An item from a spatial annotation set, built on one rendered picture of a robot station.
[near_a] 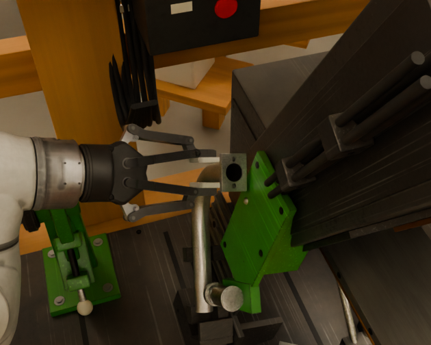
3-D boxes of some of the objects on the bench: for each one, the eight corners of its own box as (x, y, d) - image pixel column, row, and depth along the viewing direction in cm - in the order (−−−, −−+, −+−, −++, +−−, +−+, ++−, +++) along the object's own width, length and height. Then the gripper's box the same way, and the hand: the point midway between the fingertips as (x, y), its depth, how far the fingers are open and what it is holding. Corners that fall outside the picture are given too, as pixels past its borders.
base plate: (587, 293, 104) (593, 287, 103) (3, 493, 81) (-1, 489, 80) (457, 149, 132) (460, 143, 130) (-8, 267, 108) (-11, 262, 107)
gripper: (85, 238, 65) (249, 227, 77) (84, 107, 65) (249, 116, 77) (69, 233, 72) (223, 223, 83) (68, 113, 72) (222, 121, 83)
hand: (215, 172), depth 78 cm, fingers closed on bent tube, 3 cm apart
